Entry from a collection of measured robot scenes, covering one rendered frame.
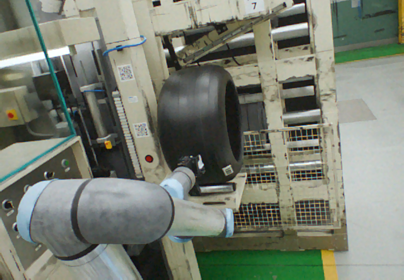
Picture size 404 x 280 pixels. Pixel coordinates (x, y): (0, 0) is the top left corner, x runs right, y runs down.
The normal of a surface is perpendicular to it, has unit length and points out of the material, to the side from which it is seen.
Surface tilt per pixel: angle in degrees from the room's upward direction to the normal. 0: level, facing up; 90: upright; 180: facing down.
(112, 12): 90
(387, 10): 90
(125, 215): 75
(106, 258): 97
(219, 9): 90
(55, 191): 19
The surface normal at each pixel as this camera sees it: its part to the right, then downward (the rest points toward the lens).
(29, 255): 0.96, -0.11
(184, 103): -0.29, -0.29
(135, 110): -0.22, 0.35
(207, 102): -0.03, -0.31
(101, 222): 0.20, 0.15
